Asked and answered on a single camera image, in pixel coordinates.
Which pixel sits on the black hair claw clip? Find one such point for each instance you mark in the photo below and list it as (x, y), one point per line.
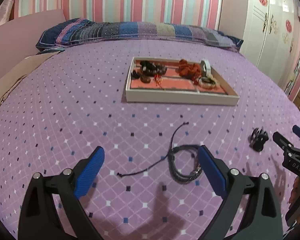
(258, 139)

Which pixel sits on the white tray brick pattern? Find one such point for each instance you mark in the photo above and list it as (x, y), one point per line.
(140, 86)

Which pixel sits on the cream flower scrunchie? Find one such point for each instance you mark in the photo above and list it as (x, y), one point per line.
(210, 86)

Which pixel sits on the black hair tie red balls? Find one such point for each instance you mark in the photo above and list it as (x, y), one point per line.
(203, 80)

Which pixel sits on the small red orange charm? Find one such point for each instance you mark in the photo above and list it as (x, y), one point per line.
(158, 81)

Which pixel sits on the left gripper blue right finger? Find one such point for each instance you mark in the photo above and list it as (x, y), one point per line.
(262, 215)

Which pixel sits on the pink headboard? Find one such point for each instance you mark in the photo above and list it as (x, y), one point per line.
(18, 38)

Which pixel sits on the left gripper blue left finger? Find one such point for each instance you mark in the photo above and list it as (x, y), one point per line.
(39, 217)

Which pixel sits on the orange scrunchie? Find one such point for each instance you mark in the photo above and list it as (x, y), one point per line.
(190, 71)

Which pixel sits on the beige folded blanket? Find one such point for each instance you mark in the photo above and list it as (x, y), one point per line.
(20, 71)

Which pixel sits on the purple dotted bedspread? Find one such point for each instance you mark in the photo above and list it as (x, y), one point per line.
(75, 102)

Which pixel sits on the white wardrobe with decals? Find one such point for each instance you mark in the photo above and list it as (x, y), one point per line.
(269, 30)

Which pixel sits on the striped patchwork pillow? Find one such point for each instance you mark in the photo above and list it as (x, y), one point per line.
(81, 31)

